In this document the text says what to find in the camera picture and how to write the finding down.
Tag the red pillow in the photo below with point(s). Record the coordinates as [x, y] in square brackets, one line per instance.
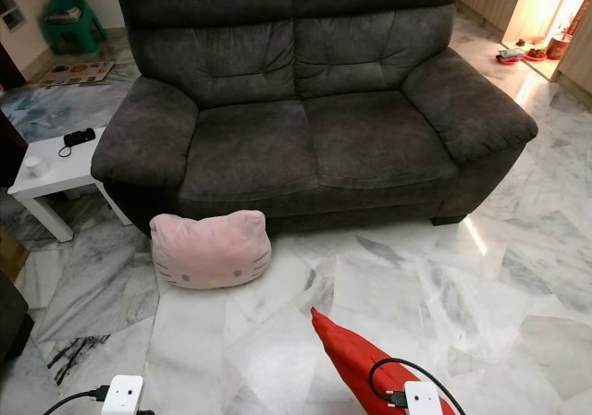
[356, 360]

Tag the patterned floor mat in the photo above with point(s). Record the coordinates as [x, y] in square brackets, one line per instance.
[76, 71]

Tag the pink cat face pillow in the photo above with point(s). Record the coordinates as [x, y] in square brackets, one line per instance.
[213, 249]

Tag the grey two-seat fabric sofa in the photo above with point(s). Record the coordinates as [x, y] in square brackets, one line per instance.
[314, 128]

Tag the dark wooden furniture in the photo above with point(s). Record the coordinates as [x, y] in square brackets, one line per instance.
[9, 152]

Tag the white cup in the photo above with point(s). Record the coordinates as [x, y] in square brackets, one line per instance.
[35, 166]

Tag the white side table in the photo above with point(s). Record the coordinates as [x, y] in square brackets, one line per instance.
[60, 176]

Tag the green plastic stool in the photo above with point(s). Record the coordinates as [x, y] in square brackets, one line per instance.
[74, 36]

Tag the frosted louvre window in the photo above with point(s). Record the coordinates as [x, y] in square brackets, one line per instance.
[9, 8]

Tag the stack of books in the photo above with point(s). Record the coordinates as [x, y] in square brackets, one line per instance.
[63, 14]

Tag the brown ceramic jar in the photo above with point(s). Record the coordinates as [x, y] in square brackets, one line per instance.
[560, 45]

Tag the light wooden cabinet side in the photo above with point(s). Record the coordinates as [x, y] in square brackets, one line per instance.
[575, 41]

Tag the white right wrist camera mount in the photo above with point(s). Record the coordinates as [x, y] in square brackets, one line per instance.
[423, 398]

